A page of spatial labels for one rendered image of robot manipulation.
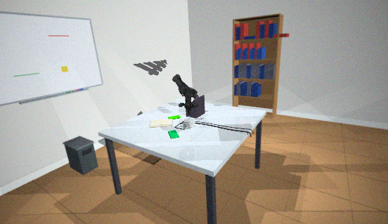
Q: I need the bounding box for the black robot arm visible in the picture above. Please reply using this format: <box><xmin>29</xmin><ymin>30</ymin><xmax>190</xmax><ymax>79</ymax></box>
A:
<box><xmin>172</xmin><ymin>74</ymin><xmax>199</xmax><ymax>107</ymax></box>

